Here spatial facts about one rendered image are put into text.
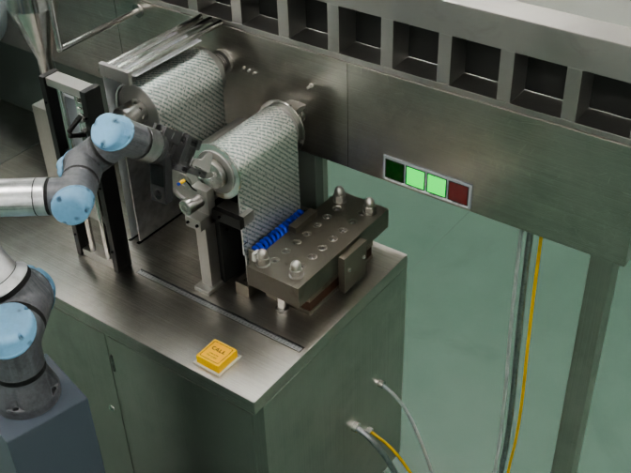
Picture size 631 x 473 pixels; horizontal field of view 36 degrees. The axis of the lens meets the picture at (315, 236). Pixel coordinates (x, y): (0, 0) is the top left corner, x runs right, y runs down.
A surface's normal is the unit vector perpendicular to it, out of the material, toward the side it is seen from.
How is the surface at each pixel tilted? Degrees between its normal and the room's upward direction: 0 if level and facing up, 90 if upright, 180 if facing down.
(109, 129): 50
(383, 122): 90
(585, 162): 90
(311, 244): 0
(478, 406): 0
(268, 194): 90
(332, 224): 0
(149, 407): 90
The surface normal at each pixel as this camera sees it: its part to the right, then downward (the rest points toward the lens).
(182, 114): 0.81, 0.36
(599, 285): -0.58, 0.50
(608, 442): -0.03, -0.80
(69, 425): 0.65, 0.44
